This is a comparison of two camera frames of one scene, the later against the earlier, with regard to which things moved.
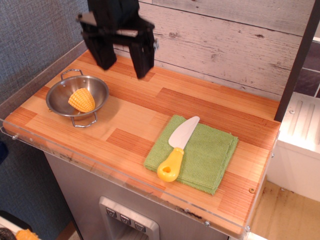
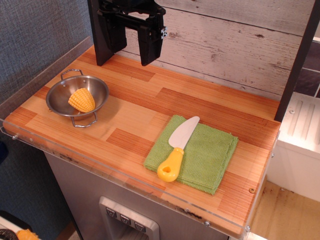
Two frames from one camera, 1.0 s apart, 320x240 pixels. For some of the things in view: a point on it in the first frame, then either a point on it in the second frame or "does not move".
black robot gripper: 107,20 to 145,14
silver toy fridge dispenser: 121,222 does not move
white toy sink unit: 295,160 does not move
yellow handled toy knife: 169,169 does not move
